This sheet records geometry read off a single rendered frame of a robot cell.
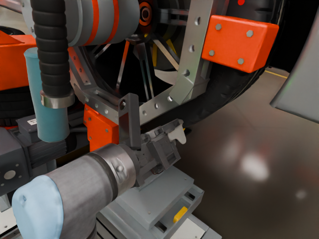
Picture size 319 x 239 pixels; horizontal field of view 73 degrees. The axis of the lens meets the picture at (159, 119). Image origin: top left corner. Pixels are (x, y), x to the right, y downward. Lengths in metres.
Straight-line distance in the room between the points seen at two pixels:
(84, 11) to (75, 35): 0.05
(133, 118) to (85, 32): 0.19
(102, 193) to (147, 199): 0.54
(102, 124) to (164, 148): 0.25
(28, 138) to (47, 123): 0.25
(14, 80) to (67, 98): 0.67
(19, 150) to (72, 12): 0.55
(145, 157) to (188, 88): 0.16
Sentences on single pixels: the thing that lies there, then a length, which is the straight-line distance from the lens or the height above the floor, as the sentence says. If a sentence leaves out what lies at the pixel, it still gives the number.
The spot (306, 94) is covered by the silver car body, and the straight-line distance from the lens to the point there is 0.45.
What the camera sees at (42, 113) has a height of 0.58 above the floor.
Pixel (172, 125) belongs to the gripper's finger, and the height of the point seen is 0.67.
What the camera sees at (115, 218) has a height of 0.14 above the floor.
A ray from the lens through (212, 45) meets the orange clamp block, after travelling 0.38.
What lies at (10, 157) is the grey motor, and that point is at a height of 0.38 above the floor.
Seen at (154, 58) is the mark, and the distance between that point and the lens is 0.71.
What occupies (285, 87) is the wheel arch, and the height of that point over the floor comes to 0.79.
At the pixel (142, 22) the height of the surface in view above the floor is 0.83.
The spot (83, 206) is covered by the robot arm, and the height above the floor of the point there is 0.64.
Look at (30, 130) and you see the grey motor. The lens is 0.88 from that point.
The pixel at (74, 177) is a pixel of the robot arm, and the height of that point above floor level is 0.66.
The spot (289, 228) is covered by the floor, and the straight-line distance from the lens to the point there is 1.35.
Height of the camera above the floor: 0.90
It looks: 30 degrees down
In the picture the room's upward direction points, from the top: 9 degrees clockwise
